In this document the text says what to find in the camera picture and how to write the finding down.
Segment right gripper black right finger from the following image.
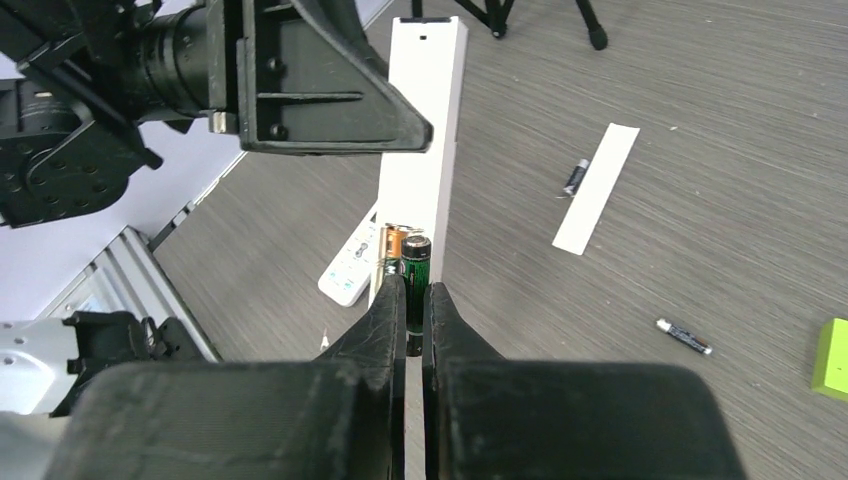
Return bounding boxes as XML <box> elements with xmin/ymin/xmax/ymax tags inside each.
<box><xmin>422</xmin><ymin>283</ymin><xmax>746</xmax><ymax>479</ymax></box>

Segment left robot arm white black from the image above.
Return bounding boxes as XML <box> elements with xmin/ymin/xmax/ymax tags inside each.
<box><xmin>1</xmin><ymin>1</ymin><xmax>433</xmax><ymax>228</ymax></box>

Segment copper black battery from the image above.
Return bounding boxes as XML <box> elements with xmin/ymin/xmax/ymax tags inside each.
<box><xmin>378</xmin><ymin>223</ymin><xmax>423</xmax><ymax>280</ymax></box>

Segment black battery left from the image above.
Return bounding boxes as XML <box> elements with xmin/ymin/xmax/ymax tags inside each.
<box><xmin>561</xmin><ymin>159</ymin><xmax>591</xmax><ymax>198</ymax></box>

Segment green black battery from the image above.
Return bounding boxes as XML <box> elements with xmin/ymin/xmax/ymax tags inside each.
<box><xmin>401</xmin><ymin>235</ymin><xmax>432</xmax><ymax>357</ymax></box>

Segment green rectangular block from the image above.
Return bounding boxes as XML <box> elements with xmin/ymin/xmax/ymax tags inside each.
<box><xmin>811</xmin><ymin>318</ymin><xmax>847</xmax><ymax>402</ymax></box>

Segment red black battery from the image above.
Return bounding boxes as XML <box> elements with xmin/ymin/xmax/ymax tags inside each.
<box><xmin>655</xmin><ymin>318</ymin><xmax>713</xmax><ymax>355</ymax></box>

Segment white air conditioner remote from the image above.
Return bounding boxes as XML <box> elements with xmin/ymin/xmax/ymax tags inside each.
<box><xmin>317</xmin><ymin>204</ymin><xmax>378</xmax><ymax>308</ymax></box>

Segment long white remote control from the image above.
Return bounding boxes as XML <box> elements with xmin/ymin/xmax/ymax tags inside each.
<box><xmin>365</xmin><ymin>16</ymin><xmax>469</xmax><ymax>282</ymax></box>

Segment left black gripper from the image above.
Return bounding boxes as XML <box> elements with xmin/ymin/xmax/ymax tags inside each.
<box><xmin>205</xmin><ymin>0</ymin><xmax>425</xmax><ymax>155</ymax></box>

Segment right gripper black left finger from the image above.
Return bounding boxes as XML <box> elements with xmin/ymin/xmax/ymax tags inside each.
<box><xmin>46</xmin><ymin>276</ymin><xmax>406</xmax><ymax>480</ymax></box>

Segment white remote battery cover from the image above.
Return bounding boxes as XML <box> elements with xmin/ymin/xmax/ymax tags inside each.
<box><xmin>552</xmin><ymin>123</ymin><xmax>640</xmax><ymax>255</ymax></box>

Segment black music stand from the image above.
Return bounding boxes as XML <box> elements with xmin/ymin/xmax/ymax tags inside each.
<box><xmin>397</xmin><ymin>0</ymin><xmax>608</xmax><ymax>51</ymax></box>

